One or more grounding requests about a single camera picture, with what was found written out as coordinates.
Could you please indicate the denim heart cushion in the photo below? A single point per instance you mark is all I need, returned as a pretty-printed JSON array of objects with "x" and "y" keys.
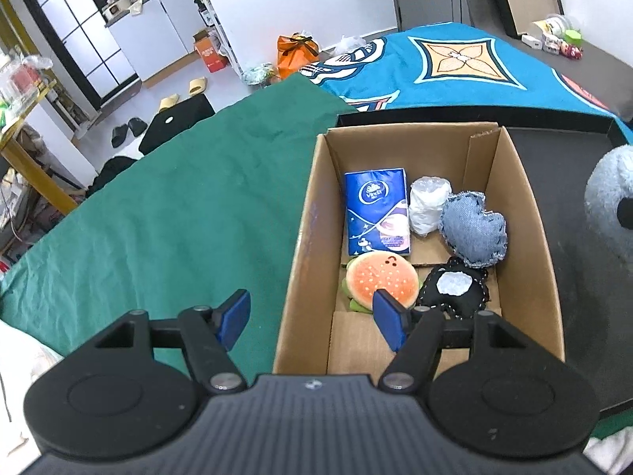
[{"x": 474, "y": 232}]

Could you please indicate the green cloth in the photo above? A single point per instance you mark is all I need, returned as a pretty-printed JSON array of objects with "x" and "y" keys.
[{"x": 173, "y": 217}]

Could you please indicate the white cup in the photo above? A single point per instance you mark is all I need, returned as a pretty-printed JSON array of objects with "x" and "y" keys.
[{"x": 555, "y": 24}]

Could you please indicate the burger plush toy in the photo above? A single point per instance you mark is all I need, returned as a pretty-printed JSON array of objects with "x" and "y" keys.
[{"x": 376, "y": 279}]

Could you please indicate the white cloth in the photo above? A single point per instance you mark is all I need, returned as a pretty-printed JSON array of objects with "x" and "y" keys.
[{"x": 20, "y": 356}]

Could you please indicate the white cabinet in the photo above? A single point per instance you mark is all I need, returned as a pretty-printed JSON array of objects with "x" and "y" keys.
[{"x": 158, "y": 29}]

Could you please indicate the dark cloth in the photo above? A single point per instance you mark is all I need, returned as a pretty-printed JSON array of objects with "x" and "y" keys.
[{"x": 111, "y": 170}]

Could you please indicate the black round pouch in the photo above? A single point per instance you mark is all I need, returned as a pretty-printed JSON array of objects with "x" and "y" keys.
[{"x": 474, "y": 297}]

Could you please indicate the orange bag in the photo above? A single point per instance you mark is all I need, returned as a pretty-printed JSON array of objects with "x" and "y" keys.
[{"x": 296, "y": 54}]

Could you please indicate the clear plastic bag with greens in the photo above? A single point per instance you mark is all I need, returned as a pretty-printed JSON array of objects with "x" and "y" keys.
[{"x": 257, "y": 74}]

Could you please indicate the black slipper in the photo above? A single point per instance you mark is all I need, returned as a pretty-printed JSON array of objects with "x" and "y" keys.
[
  {"x": 120, "y": 136},
  {"x": 137, "y": 126}
]

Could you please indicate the white small box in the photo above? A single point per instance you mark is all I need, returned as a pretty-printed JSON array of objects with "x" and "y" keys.
[{"x": 531, "y": 41}]

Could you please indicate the blue printed blanket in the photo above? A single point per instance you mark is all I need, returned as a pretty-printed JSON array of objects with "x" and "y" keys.
[{"x": 395, "y": 69}]

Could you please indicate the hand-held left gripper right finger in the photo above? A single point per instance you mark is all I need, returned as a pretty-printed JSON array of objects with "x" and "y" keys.
[{"x": 390, "y": 321}]

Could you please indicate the white plastic roll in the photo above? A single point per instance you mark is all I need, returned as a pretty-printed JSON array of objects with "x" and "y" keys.
[{"x": 428, "y": 203}]

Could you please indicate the grey plush toy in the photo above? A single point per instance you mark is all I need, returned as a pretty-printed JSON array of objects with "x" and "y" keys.
[{"x": 606, "y": 193}]

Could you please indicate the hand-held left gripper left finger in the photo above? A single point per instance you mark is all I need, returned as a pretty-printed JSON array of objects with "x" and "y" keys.
[{"x": 232, "y": 316}]

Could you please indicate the green small container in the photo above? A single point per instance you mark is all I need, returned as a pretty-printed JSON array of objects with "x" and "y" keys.
[{"x": 573, "y": 36}]

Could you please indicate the yellow metal rack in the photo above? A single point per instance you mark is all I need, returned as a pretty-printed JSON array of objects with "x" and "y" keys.
[{"x": 44, "y": 188}]

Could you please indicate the cardboard box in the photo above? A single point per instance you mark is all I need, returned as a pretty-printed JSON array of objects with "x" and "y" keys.
[{"x": 524, "y": 237}]

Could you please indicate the black case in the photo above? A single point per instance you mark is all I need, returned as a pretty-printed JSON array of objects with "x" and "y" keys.
[{"x": 173, "y": 123}]

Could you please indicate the black shallow tray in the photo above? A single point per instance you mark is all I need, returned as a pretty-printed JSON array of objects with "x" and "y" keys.
[{"x": 568, "y": 183}]

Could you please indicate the black framed glass door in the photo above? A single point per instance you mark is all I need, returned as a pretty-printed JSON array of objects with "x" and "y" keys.
[{"x": 74, "y": 20}]

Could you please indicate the white plastic bag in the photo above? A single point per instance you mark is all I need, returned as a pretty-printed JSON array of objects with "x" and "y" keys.
[{"x": 348, "y": 45}]

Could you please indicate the blue tissue pack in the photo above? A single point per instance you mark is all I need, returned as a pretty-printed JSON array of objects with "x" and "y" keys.
[{"x": 371, "y": 217}]

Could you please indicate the row of small figurines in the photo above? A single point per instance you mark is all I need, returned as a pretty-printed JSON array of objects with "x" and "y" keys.
[{"x": 564, "y": 49}]

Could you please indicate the orange carton box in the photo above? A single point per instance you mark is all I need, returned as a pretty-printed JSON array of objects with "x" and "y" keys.
[{"x": 210, "y": 57}]

